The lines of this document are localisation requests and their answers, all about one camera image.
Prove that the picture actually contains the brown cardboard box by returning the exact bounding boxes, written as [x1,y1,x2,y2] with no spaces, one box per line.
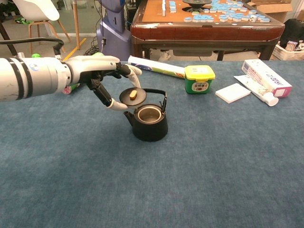
[247,0,295,24]

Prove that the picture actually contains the green chip can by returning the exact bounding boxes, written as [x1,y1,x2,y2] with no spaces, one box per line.
[62,51,105,95]

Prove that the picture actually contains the white toothpaste tube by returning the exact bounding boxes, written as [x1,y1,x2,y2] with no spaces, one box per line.
[233,75,279,107]

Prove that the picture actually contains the small black teapot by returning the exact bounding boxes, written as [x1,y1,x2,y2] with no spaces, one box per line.
[123,88,169,143]

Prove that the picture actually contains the black bag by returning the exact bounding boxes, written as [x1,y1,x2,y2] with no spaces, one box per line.
[280,18,304,49]

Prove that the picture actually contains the green tub yellow lid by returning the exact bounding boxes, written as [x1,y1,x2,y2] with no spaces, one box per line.
[184,65,216,95]

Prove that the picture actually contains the black round table centre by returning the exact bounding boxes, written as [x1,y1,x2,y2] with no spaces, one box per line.
[182,0,213,13]

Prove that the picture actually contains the blue felt table mat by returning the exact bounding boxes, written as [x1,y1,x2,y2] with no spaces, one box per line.
[0,60,304,228]

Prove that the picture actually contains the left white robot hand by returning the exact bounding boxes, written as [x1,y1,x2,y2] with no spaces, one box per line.
[62,55,143,112]

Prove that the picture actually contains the white flat square plate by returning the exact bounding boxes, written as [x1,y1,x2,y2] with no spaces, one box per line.
[215,83,252,104]

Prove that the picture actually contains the small black disc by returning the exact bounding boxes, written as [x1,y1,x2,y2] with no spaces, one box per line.
[119,87,147,106]

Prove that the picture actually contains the white sneaker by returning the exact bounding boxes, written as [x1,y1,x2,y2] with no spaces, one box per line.
[158,49,171,62]

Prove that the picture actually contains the white chair wooden legs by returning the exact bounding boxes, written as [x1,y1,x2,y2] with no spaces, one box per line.
[12,0,72,55]

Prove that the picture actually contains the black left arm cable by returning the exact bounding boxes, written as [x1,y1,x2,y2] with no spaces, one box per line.
[0,37,65,57]

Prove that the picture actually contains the dark furniture leg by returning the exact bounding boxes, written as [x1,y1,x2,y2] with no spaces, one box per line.
[0,21,19,57]

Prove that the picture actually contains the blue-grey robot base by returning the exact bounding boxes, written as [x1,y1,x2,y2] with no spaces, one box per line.
[96,0,133,62]

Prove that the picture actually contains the white pink toothpaste box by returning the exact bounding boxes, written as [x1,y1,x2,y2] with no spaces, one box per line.
[241,58,293,98]

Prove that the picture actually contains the white rolled wrap tube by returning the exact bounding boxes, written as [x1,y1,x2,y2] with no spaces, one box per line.
[127,55,186,79]

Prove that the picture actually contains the white storage crate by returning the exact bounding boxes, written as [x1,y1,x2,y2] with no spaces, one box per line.
[272,40,304,61]

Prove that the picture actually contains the brown mahjong table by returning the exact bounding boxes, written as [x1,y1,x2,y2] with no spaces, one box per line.
[130,0,285,62]

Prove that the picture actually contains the black cable bundle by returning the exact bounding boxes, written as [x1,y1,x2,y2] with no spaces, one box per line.
[80,35,103,57]

